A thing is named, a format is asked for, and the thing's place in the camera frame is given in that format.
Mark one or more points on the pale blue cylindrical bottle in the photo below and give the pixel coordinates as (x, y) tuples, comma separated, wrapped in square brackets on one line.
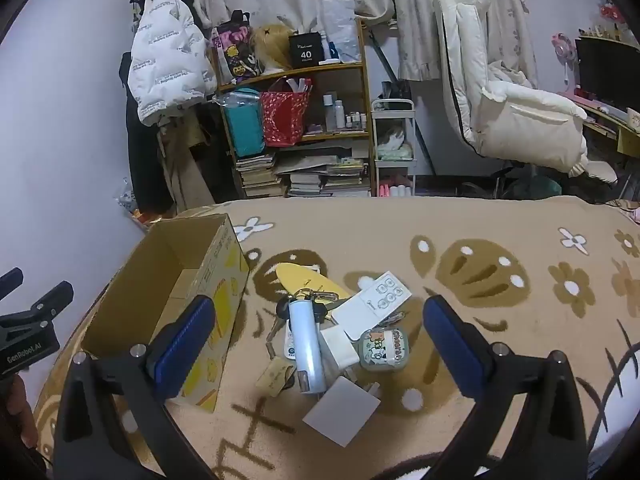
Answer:
[(306, 345)]

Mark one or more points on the grey square card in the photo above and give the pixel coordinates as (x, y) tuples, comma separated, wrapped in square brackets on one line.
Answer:
[(342, 412)]

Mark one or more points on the red patterned gift bag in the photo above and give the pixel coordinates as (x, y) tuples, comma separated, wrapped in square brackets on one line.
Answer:
[(282, 117)]

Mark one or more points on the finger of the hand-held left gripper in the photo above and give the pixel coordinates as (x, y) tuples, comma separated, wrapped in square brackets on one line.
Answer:
[(11, 282), (50, 300)]

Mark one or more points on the blond wig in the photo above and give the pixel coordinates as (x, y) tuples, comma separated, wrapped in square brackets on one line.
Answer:
[(272, 47)]

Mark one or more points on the black monitor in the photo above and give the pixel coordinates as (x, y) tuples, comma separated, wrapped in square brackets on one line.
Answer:
[(607, 70)]

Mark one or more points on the wooden desk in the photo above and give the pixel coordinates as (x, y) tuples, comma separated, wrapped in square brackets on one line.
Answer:
[(607, 122)]

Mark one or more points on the pale green tissue pack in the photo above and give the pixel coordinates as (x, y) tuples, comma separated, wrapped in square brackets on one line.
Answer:
[(395, 146)]

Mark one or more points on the key bunch with carabiner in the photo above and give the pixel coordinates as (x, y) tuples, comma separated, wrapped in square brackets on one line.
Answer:
[(281, 312)]

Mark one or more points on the cardboard box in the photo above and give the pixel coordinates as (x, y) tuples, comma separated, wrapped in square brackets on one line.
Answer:
[(165, 280)]

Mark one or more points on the white charger block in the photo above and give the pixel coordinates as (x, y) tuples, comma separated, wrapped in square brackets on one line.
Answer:
[(337, 350)]

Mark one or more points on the teal bag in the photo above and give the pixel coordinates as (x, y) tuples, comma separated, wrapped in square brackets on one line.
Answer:
[(245, 125)]

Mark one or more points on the white booklet with icons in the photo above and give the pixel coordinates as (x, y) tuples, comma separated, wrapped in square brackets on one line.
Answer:
[(372, 302)]

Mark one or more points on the white puffer jacket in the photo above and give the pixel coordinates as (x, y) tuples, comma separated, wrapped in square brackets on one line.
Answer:
[(167, 55)]

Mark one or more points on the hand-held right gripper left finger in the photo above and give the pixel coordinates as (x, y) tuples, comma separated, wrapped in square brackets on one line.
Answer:
[(182, 347)]

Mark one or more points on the white cosmetic bottle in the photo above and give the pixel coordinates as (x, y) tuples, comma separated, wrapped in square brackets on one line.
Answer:
[(339, 116), (328, 115)]

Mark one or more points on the pink flower decoration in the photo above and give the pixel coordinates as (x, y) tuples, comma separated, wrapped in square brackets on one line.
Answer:
[(611, 12)]

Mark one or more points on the small patterned trinket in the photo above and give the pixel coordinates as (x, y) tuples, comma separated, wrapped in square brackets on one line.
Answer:
[(396, 317)]

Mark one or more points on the black pink printed bag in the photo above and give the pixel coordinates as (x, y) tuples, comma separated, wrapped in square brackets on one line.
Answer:
[(235, 50)]

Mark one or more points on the stack of old books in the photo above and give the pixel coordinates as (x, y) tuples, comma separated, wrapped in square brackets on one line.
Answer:
[(257, 175)]

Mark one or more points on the pink desk fan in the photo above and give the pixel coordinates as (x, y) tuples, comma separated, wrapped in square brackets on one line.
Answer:
[(564, 47)]

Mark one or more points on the person's left hand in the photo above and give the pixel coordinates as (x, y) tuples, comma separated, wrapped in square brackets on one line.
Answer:
[(22, 410)]

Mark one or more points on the yellow oval card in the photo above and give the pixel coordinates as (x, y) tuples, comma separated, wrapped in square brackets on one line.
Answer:
[(300, 276)]

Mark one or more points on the cartoon print earbud case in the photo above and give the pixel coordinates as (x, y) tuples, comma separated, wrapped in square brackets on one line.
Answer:
[(384, 350)]

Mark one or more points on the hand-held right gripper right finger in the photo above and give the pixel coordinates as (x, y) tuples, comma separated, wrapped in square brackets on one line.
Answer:
[(452, 347)]

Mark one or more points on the wooden shelf unit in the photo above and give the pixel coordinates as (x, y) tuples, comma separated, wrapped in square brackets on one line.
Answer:
[(364, 110)]

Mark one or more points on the cream padded chair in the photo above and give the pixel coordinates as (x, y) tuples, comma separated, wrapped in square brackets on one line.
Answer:
[(525, 120)]

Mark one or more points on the black hanging coat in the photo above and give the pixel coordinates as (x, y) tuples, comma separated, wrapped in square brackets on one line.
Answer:
[(145, 160)]

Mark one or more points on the leaning cardboard sheets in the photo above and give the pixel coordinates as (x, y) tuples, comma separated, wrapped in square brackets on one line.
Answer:
[(187, 170)]

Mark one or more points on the white trolley cart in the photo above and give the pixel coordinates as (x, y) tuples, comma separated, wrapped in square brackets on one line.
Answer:
[(412, 130)]

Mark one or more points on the pile of books and papers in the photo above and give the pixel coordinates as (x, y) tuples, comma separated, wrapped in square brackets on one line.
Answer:
[(325, 172)]

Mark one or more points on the shiny foil wrappers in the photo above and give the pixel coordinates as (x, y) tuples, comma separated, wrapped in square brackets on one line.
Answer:
[(132, 207)]

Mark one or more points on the beige paper tag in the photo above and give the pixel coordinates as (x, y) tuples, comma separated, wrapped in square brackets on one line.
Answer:
[(274, 376)]

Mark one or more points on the black box with white print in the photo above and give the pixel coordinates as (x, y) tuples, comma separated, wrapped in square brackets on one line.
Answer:
[(306, 49)]

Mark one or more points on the row of small jars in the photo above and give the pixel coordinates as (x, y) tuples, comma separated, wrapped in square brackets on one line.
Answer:
[(356, 121)]

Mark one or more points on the clear plastic bag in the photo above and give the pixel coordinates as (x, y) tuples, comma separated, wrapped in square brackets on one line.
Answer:
[(342, 25)]

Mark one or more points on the beige floral printed blanket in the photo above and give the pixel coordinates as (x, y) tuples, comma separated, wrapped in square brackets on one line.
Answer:
[(450, 220)]

